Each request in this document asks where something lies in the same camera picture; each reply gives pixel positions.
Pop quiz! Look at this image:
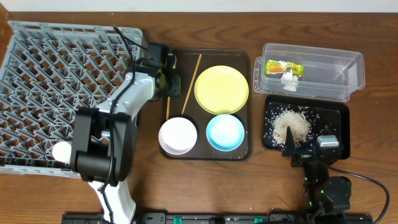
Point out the dark brown serving tray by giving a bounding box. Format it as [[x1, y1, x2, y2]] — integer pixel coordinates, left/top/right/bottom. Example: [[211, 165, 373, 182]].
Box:
[[159, 49, 252, 161]]

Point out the white tissue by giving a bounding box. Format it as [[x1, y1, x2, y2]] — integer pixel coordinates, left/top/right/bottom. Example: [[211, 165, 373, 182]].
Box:
[[280, 70, 299, 92]]

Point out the grey plastic dish rack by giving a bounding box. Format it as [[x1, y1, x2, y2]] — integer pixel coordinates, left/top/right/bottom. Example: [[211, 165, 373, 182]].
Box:
[[1, 21, 147, 179]]

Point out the yellow snack wrapper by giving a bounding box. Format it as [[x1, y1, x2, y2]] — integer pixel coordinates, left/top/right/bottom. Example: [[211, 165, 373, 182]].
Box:
[[264, 60, 304, 76]]

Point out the wooden chopstick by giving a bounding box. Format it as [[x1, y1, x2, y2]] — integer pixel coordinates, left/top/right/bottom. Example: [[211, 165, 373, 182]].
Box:
[[181, 54, 202, 115], [165, 96, 170, 121]]

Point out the yellow round plate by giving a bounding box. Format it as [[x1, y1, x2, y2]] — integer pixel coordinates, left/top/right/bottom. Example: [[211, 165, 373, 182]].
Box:
[[194, 65, 249, 114]]

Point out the rice pile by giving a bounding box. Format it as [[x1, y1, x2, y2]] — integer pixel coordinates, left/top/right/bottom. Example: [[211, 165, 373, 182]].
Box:
[[263, 105, 320, 150]]

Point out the light blue round bowl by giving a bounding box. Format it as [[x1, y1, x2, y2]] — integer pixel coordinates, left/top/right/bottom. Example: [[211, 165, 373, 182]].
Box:
[[206, 114, 246, 152]]

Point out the white round bowl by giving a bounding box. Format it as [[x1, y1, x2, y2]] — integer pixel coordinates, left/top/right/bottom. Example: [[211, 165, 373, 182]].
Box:
[[159, 117, 198, 155]]

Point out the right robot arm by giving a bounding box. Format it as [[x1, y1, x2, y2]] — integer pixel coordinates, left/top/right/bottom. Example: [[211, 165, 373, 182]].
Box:
[[282, 127, 351, 223]]

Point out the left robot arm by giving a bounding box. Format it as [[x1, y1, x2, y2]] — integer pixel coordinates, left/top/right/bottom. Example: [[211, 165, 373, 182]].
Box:
[[69, 42, 180, 223]]

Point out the black rectangular tray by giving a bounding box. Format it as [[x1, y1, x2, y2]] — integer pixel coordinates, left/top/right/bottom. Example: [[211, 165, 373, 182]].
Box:
[[262, 95, 351, 159]]

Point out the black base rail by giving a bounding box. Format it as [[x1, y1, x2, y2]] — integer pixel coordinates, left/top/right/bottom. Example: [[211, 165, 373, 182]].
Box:
[[61, 211, 374, 224]]

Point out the clear plastic bin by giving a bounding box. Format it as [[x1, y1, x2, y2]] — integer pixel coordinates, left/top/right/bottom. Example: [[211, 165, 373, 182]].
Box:
[[253, 44, 366, 102]]

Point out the white paper cup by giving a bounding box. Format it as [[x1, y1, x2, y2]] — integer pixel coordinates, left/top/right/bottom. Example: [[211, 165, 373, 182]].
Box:
[[52, 141, 72, 164]]

